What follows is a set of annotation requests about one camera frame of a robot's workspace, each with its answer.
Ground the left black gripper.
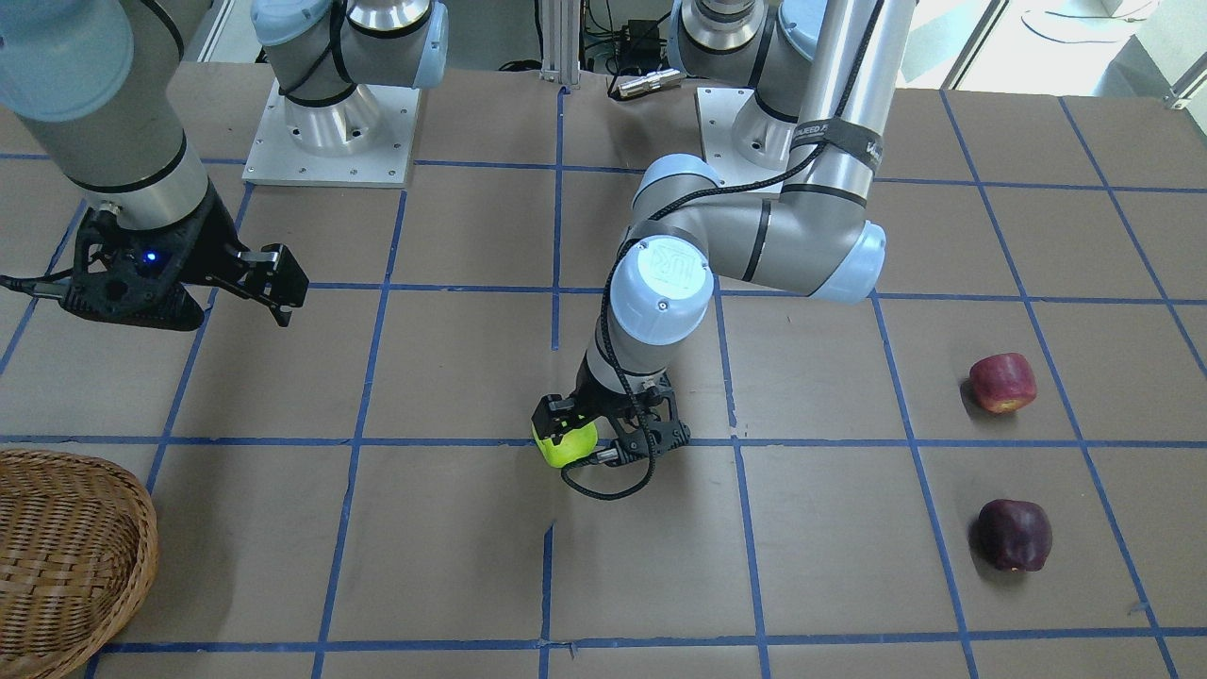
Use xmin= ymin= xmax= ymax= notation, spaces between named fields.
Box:
xmin=531 ymin=364 xmax=676 ymax=441

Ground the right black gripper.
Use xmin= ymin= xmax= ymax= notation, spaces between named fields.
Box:
xmin=168 ymin=185 xmax=309 ymax=327

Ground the green apple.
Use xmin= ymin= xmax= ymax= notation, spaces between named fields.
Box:
xmin=532 ymin=422 xmax=599 ymax=469

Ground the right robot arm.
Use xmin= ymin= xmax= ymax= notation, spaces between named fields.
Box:
xmin=2 ymin=1 xmax=449 ymax=330

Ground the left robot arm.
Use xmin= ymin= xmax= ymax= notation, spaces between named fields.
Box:
xmin=532 ymin=1 xmax=917 ymax=446

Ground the wicker basket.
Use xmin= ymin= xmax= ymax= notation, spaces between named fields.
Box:
xmin=1 ymin=447 xmax=159 ymax=678

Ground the dark red apple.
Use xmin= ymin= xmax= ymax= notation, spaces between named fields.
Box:
xmin=970 ymin=498 xmax=1053 ymax=572

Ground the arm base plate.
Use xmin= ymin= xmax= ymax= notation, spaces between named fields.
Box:
xmin=696 ymin=87 xmax=797 ymax=186
xmin=241 ymin=84 xmax=422 ymax=191

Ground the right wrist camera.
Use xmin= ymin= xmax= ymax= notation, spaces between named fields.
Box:
xmin=58 ymin=209 xmax=204 ymax=332

